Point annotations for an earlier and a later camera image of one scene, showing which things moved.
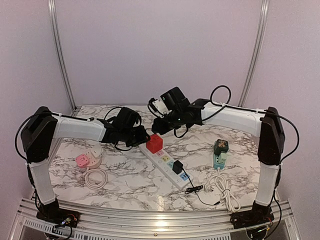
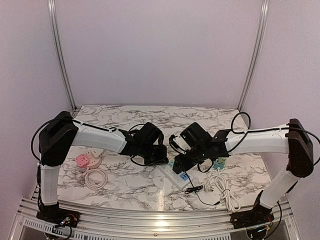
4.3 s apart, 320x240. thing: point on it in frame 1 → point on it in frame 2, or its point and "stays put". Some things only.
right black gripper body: [175, 121] → [198, 154]
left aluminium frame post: [57, 41] stays put
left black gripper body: [131, 139] → [152, 157]
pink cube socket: [82, 161] stays put
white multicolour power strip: [162, 162] stays put
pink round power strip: [94, 162] stays put
